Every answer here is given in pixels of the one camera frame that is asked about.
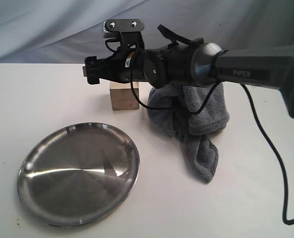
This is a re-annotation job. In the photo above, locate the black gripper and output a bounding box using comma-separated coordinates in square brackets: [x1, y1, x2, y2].
[83, 49, 147, 85]

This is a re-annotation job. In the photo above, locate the beige metal cube block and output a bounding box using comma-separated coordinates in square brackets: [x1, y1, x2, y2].
[110, 82, 139, 111]

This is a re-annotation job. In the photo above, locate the grey fleece towel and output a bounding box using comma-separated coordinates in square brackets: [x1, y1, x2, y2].
[147, 83, 230, 183]

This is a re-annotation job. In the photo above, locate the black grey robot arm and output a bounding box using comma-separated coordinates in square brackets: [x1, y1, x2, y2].
[83, 43, 294, 118]

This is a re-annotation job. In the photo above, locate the white backdrop cloth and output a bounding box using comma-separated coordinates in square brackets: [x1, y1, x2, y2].
[0, 0, 294, 63]

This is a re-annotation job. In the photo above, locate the round stainless steel plate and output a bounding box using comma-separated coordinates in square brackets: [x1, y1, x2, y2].
[17, 122, 140, 227]

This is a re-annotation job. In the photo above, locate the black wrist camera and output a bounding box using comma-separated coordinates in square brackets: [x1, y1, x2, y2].
[103, 19, 145, 39]

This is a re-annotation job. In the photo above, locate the black cable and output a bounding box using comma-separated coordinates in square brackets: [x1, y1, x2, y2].
[129, 44, 294, 226]

